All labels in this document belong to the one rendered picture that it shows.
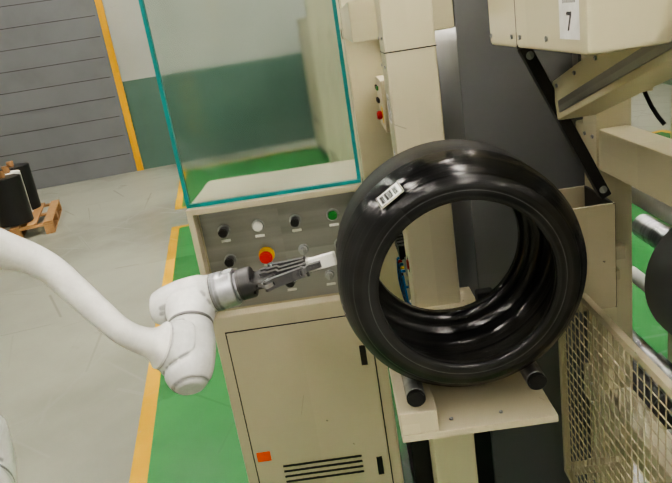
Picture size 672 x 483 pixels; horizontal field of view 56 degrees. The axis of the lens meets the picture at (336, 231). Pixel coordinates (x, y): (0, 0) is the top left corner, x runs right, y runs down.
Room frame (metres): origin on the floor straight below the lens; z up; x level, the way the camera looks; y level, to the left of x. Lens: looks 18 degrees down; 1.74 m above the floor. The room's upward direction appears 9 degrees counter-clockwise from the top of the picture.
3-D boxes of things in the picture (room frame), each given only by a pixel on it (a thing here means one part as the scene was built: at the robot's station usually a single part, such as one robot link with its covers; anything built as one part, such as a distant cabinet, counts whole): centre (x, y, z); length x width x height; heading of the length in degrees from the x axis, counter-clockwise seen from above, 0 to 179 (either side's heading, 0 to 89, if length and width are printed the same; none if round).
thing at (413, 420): (1.44, -0.13, 0.84); 0.36 x 0.09 x 0.06; 178
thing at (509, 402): (1.44, -0.27, 0.80); 0.37 x 0.36 x 0.02; 88
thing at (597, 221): (1.65, -0.65, 1.05); 0.20 x 0.15 x 0.30; 178
